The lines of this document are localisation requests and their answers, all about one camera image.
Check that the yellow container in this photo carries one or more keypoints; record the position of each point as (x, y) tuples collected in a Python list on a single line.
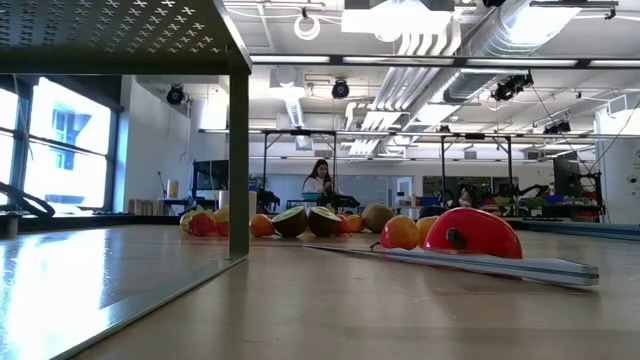
[(173, 190)]

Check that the bright ceiling light panel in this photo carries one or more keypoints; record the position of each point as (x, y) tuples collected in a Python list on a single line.
[(395, 22)]

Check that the red strawberry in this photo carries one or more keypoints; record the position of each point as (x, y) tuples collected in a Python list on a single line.
[(200, 225), (223, 229)]

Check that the green perforated metal stand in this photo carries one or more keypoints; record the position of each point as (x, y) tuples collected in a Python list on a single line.
[(125, 30)]

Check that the black metal gantry frame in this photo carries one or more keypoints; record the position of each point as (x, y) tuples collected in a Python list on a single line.
[(302, 132), (474, 135)]

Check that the black aluminium table frame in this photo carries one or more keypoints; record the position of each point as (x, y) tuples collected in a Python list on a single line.
[(100, 222)]

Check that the black background robot arm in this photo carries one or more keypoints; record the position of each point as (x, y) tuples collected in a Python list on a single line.
[(342, 201)]

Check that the black round ceiling spotlight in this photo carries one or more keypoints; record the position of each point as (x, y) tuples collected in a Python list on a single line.
[(175, 94), (340, 89)]

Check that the red half apple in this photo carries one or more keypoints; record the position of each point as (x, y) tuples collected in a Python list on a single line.
[(480, 230)]

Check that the black monitor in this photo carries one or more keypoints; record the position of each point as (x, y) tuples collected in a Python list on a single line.
[(212, 175)]

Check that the whole brown kiwi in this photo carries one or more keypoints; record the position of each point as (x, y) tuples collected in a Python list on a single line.
[(377, 217)]

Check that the teal bin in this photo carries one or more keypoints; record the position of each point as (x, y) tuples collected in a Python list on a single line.
[(310, 196)]

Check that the black background machine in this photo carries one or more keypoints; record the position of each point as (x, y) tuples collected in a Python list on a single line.
[(565, 175)]

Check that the large window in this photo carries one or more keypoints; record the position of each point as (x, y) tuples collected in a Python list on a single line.
[(70, 125)]

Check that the silver ventilation duct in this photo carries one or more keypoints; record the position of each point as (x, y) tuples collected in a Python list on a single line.
[(492, 40)]

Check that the person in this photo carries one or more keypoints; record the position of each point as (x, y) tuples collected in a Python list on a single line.
[(317, 184), (466, 199)]

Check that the white cabinet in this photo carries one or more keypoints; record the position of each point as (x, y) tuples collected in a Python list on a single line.
[(620, 175)]

